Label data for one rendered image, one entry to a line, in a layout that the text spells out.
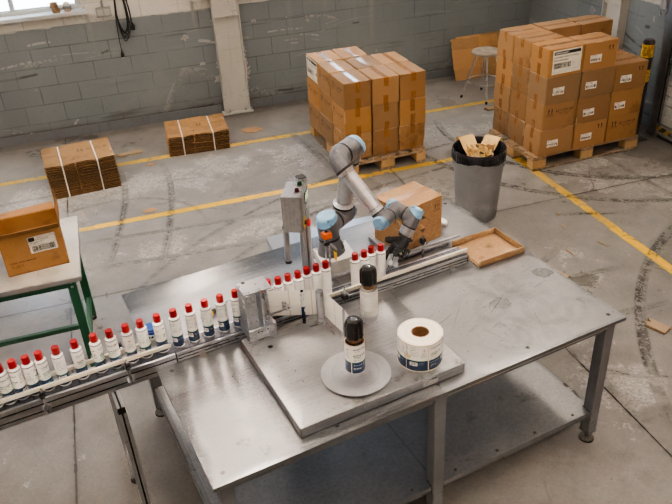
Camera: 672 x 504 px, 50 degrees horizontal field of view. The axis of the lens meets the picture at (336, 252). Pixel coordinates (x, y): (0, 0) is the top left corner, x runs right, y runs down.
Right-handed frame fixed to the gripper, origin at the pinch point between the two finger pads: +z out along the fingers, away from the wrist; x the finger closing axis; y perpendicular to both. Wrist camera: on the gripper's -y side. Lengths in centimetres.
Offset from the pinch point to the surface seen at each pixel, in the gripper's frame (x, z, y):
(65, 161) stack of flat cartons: -66, 111, -399
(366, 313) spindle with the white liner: -26.3, 14.3, 31.4
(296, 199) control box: -68, -22, 0
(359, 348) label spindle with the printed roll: -51, 16, 65
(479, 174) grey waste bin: 170, -43, -142
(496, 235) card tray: 73, -31, -9
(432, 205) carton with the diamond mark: 29.7, -33.7, -21.6
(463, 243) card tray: 55, -20, -12
